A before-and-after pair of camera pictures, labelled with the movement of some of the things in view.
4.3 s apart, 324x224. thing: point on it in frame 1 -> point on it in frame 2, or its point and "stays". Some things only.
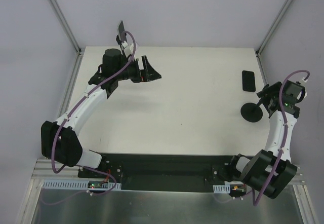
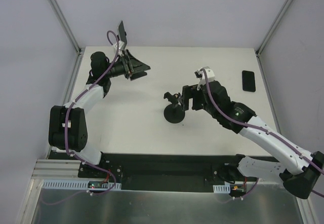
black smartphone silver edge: (120, 30) stays
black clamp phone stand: (269, 100) -> (174, 113)
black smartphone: (248, 81) stays
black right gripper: (265, 93) -> (186, 97)
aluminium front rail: (42, 170) stays
